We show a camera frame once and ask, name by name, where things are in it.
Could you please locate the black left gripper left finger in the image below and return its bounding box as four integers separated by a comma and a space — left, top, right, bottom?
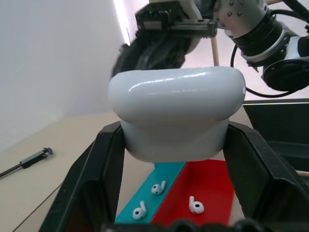
38, 121, 126, 232

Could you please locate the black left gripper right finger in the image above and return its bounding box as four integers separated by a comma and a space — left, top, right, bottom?
223, 120, 309, 232

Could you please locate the black plastic bin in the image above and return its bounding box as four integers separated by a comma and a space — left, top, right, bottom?
242, 98, 309, 175

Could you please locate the red plastic tray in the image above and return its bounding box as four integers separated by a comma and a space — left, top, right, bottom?
150, 159, 236, 227

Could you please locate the black cable with plug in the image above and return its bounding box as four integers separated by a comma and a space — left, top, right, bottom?
0, 146, 54, 179

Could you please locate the white earbud charging case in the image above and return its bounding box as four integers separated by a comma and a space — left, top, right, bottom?
108, 66, 247, 163

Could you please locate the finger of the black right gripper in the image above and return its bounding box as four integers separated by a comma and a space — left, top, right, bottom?
109, 43, 148, 78
142, 47, 187, 71

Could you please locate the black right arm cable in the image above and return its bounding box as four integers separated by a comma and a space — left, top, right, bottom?
230, 9, 309, 98

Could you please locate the white earbud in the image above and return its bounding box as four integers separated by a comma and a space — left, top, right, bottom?
188, 195, 205, 215
151, 180, 167, 195
132, 200, 147, 221

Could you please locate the teal plastic tray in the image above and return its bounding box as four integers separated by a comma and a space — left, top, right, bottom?
115, 161, 187, 224

